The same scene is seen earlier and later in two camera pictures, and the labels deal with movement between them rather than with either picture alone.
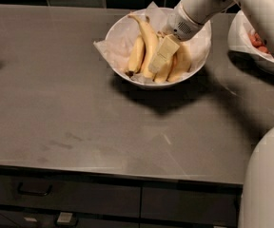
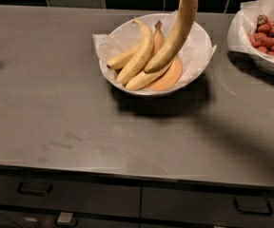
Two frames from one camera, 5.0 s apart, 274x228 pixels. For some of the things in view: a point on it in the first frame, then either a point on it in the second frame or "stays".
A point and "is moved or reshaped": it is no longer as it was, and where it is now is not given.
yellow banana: x=163 y=76 → x=141 y=57
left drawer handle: x=19 y=185 stays
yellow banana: x=135 y=57 → x=123 y=60
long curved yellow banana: x=150 y=41 is moved or reshaped
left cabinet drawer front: x=62 y=192 stays
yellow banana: x=182 y=63 → x=145 y=79
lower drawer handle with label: x=67 y=218 stays
